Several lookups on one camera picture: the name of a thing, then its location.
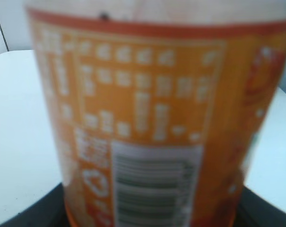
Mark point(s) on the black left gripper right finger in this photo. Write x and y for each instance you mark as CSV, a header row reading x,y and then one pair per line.
x,y
253,211

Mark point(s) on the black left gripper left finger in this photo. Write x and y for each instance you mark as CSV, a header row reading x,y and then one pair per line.
x,y
49,211

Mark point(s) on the orange soda plastic bottle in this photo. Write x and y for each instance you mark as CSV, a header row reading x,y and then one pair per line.
x,y
155,104

